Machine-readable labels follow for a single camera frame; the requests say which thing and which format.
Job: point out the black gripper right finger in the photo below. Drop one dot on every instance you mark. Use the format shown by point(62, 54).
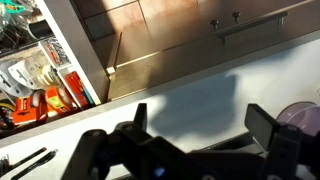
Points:
point(261, 126)

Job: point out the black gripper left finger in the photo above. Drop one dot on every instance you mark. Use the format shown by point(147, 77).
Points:
point(141, 116)

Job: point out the black object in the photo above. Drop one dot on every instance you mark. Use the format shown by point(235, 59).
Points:
point(233, 143)

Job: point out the purple plastic bowl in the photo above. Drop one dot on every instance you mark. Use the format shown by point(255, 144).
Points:
point(300, 116)

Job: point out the red packaged item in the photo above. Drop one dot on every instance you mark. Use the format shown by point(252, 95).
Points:
point(78, 88)

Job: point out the wooden base cabinet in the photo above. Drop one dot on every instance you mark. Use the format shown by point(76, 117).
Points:
point(186, 43)

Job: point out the orange packaged item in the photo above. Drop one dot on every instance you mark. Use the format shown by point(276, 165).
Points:
point(56, 100)

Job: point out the open kitchen drawer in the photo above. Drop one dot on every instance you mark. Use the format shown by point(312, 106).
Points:
point(76, 50)

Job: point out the roll of tape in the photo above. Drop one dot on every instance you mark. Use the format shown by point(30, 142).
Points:
point(46, 75)

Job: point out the clear pack of screws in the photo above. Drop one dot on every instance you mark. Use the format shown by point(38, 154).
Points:
point(55, 51)

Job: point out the round metal cabinet knob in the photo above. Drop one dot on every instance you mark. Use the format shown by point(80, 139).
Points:
point(215, 24)
point(236, 16)

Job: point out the orange tape measure box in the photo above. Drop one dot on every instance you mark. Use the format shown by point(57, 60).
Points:
point(26, 110)

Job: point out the black pen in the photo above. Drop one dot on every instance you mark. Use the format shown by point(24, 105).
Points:
point(35, 165)

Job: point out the red pen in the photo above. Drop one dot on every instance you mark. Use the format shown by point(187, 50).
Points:
point(28, 157)

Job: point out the white blister pack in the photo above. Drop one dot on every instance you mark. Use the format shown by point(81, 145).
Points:
point(20, 75)

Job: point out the black cylinder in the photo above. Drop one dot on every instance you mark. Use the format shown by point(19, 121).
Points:
point(40, 28)

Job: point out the teal plastic tool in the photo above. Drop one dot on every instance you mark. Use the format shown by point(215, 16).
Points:
point(11, 6)

